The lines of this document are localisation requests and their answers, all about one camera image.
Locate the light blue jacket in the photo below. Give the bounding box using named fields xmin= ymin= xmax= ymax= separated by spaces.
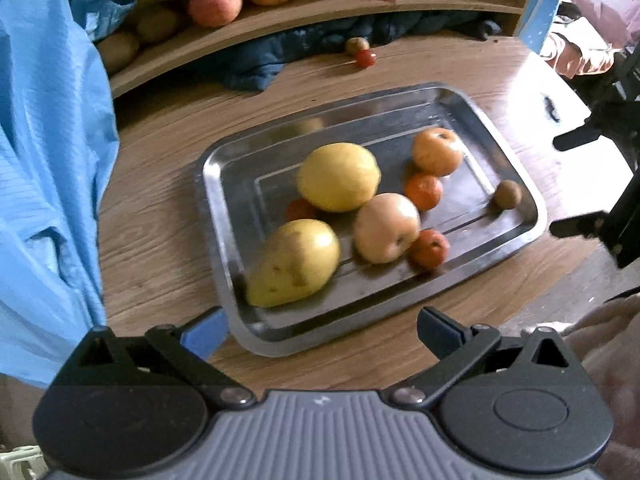
xmin=0 ymin=0 xmax=137 ymax=390

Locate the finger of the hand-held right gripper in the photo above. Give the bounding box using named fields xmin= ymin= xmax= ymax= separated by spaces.
xmin=548 ymin=211 xmax=609 ymax=239
xmin=552 ymin=119 xmax=622 ymax=152

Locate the wooden shelf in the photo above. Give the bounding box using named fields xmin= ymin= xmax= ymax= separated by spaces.
xmin=106 ymin=0 xmax=540 ymax=99

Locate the white ribbed object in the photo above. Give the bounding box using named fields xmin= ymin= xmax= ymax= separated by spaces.
xmin=0 ymin=444 xmax=48 ymax=480

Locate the dark blue cloth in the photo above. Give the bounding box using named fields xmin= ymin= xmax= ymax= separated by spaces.
xmin=211 ymin=9 xmax=502 ymax=94

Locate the yellow pear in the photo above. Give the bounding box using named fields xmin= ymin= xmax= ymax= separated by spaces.
xmin=245 ymin=218 xmax=342 ymax=309

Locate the yellow lemon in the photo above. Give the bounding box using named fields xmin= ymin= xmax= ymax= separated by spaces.
xmin=296 ymin=142 xmax=382 ymax=213

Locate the brown kiwi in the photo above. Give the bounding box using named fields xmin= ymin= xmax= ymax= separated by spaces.
xmin=135 ymin=6 xmax=181 ymax=44
xmin=97 ymin=30 xmax=141 ymax=74

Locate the orange cracked apple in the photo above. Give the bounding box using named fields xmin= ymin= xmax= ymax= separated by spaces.
xmin=411 ymin=127 xmax=465 ymax=178

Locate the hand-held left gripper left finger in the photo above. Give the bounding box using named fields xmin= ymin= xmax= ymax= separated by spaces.
xmin=47 ymin=306 xmax=257 ymax=407

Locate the blue dotted panel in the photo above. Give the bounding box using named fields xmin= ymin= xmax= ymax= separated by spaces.
xmin=516 ymin=0 xmax=571 ymax=57

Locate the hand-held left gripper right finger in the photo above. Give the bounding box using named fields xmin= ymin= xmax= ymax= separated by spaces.
xmin=390 ymin=306 xmax=596 ymax=408

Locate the pink cloth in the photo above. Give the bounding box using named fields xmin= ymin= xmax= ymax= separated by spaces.
xmin=539 ymin=0 xmax=640 ymax=80

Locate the pale yellow apple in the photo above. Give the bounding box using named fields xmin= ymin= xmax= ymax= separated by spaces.
xmin=353 ymin=192 xmax=422 ymax=265

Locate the small orange mandarin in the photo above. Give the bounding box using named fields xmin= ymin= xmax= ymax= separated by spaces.
xmin=410 ymin=228 xmax=451 ymax=269
xmin=404 ymin=173 xmax=445 ymax=212

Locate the metal tray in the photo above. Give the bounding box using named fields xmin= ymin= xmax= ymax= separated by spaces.
xmin=201 ymin=81 xmax=549 ymax=357

